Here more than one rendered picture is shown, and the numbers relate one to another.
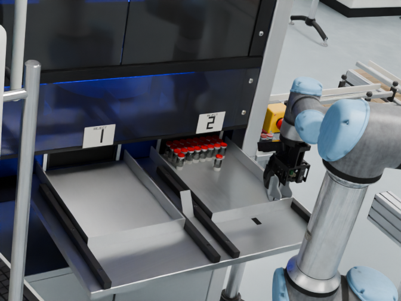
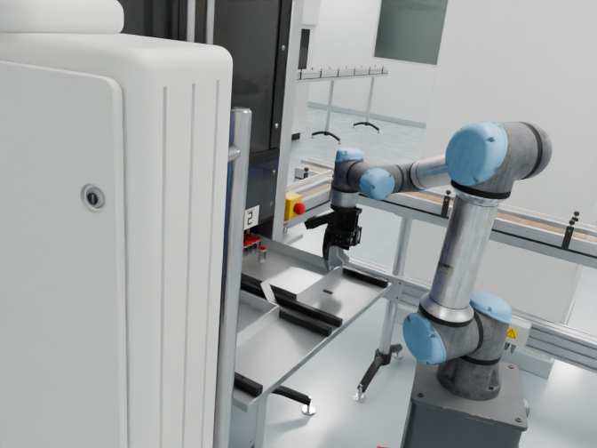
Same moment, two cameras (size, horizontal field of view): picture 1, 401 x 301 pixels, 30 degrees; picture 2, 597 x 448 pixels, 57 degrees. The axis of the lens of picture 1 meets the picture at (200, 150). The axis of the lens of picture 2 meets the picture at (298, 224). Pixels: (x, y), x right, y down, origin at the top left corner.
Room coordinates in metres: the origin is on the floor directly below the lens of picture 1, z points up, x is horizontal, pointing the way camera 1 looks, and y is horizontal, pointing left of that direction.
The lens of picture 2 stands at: (0.41, 0.46, 1.58)
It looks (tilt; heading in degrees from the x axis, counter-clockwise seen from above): 20 degrees down; 337
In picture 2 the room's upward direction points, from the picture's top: 6 degrees clockwise
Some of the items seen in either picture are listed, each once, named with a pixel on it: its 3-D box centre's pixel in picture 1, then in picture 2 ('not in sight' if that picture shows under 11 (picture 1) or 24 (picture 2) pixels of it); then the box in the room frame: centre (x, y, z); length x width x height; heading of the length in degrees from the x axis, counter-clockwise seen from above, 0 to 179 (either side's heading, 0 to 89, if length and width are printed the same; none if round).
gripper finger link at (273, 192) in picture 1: (275, 192); (334, 260); (1.68, -0.21, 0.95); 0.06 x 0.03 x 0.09; 37
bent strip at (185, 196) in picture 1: (196, 215); (284, 300); (1.56, -0.02, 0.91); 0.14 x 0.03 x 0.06; 37
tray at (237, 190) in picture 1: (219, 176); (271, 265); (1.79, -0.07, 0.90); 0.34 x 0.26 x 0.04; 37
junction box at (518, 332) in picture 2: not in sight; (512, 331); (1.85, -1.13, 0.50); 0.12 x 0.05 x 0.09; 37
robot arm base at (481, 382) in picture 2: not in sight; (472, 364); (1.29, -0.42, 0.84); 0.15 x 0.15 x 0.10
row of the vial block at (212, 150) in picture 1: (199, 154); (242, 252); (1.88, 0.00, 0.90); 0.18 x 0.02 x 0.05; 127
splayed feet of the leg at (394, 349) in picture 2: not in sight; (381, 364); (2.31, -0.87, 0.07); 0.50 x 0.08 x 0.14; 127
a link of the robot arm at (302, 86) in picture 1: (303, 101); (348, 169); (1.69, -0.22, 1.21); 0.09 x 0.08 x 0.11; 8
